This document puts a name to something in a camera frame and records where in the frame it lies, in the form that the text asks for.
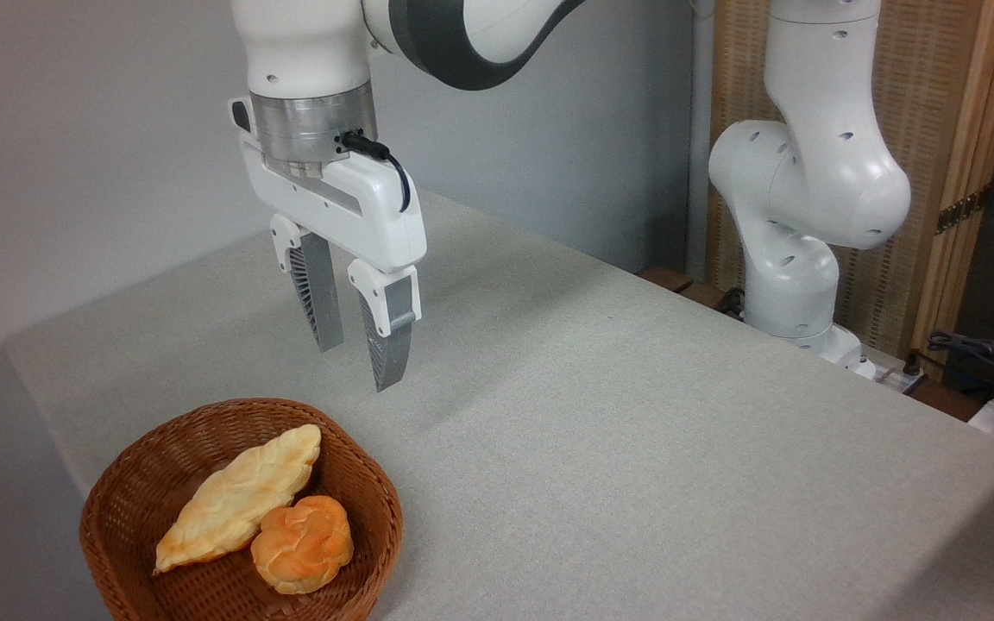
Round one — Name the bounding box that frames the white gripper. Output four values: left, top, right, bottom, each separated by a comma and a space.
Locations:
229, 97, 428, 393

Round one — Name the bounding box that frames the grey tablecloth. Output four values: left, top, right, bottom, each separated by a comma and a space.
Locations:
1, 185, 994, 621

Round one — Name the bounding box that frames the brass screen hinge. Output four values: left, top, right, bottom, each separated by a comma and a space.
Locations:
935, 185, 992, 235

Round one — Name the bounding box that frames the round orange bread bun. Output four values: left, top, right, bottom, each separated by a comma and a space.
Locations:
250, 495, 355, 596

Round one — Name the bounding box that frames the long pale bread loaf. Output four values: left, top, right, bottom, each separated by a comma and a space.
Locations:
154, 423, 323, 575

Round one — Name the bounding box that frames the brown wicker basket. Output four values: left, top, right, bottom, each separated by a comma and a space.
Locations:
79, 398, 404, 621

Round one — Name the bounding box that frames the black cable bundle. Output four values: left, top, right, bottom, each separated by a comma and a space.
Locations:
926, 330, 994, 389

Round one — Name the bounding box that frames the wooden rattan folding screen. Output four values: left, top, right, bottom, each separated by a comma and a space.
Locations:
708, 0, 994, 380

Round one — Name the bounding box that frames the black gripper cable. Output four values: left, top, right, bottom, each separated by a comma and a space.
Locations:
339, 130, 412, 215

